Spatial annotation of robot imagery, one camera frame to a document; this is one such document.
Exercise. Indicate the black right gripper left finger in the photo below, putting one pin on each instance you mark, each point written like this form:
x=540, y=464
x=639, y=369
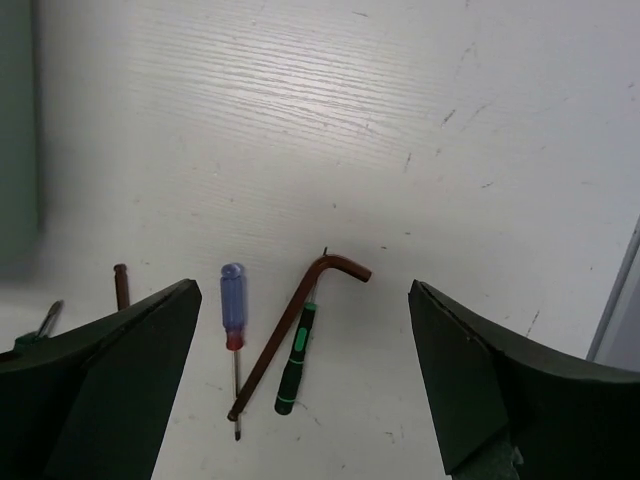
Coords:
x=95, y=402

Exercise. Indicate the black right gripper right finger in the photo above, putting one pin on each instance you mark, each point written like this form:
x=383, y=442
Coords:
x=506, y=407

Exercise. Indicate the green stubby phillips screwdriver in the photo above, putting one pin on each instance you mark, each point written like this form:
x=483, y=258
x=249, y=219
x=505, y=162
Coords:
x=25, y=341

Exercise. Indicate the blue handled screwdriver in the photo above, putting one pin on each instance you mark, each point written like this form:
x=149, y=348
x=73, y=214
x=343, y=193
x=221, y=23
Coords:
x=233, y=315

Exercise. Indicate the black green precision screwdriver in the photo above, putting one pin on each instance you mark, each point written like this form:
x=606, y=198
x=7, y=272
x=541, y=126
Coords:
x=294, y=368

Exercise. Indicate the green toolbox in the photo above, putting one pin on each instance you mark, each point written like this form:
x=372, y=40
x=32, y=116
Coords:
x=19, y=157

